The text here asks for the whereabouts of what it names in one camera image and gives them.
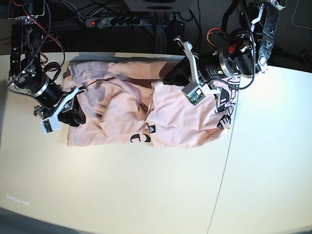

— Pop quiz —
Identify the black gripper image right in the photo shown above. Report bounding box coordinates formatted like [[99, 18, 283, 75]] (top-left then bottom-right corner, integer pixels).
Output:
[[162, 55, 231, 86]]

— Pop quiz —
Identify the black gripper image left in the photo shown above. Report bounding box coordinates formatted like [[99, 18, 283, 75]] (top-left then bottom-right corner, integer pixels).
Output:
[[33, 80, 86, 127]]

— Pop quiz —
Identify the pink T-shirt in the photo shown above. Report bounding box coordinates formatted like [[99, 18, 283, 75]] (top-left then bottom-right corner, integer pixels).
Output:
[[64, 61, 239, 148]]

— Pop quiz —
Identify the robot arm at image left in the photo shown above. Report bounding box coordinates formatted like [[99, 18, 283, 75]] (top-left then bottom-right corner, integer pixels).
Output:
[[7, 0, 86, 133]]

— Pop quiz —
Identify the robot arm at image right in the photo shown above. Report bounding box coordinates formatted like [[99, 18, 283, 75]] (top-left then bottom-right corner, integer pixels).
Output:
[[163, 0, 286, 90]]

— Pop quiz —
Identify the metal table leg column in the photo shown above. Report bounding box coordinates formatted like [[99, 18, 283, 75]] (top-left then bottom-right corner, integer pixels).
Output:
[[155, 25, 167, 54]]

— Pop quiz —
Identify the black power adapter box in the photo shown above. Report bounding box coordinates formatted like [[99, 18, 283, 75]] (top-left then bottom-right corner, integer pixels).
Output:
[[167, 20, 185, 55]]

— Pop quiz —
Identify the black power strip red switch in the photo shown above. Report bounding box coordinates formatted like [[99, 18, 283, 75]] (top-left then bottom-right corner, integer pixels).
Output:
[[85, 16, 143, 29]]

